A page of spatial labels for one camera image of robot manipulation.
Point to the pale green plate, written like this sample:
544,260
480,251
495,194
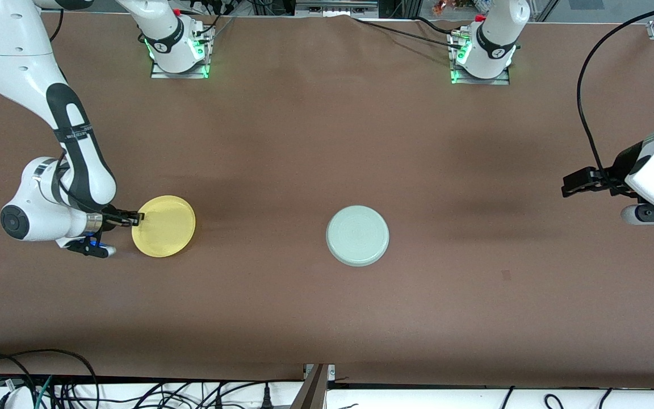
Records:
357,236

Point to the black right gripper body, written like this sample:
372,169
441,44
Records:
109,220

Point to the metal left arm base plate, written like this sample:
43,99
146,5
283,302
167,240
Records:
503,80

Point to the black power plug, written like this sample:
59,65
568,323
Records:
267,400

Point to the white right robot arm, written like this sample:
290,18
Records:
20,62

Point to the brown table cover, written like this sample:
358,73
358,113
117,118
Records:
304,142

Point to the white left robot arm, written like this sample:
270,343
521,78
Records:
497,34

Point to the aluminium profile bracket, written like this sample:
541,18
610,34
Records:
313,392

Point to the white lower shelf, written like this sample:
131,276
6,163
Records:
418,400

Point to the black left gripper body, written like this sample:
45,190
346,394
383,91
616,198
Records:
620,166

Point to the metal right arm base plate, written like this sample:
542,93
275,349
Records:
159,72

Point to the yellow plate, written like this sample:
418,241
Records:
163,226

